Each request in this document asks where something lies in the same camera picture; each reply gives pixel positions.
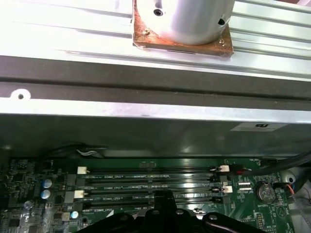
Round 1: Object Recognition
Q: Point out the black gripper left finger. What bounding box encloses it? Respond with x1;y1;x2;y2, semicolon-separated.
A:
79;190;169;233

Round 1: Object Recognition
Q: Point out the RAM slot with white clips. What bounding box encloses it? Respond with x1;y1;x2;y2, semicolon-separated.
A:
73;185;233;199
76;165;231;176

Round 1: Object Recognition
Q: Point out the green motherboard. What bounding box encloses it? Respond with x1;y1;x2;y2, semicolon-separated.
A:
0;155;311;233

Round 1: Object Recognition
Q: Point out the silver coin battery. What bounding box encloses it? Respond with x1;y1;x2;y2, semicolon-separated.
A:
257;183;276;205

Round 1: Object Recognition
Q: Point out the brown square base plate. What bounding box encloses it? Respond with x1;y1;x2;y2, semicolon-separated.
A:
132;3;234;58

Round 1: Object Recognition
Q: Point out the red wire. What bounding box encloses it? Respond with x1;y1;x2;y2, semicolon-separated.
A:
233;167;255;176

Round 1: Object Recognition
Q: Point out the thick black cable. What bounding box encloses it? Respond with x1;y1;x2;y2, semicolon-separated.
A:
259;150;311;174

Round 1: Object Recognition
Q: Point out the white certification sticker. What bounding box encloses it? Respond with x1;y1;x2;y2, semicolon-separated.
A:
230;122;290;133

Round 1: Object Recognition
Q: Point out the black wire bundle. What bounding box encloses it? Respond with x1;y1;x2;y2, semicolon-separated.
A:
51;143;109;157

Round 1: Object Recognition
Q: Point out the black and grey PC case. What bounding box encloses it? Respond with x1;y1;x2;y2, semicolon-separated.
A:
0;53;311;233

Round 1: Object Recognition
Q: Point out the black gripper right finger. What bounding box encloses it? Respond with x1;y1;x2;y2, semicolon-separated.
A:
163;190;255;233

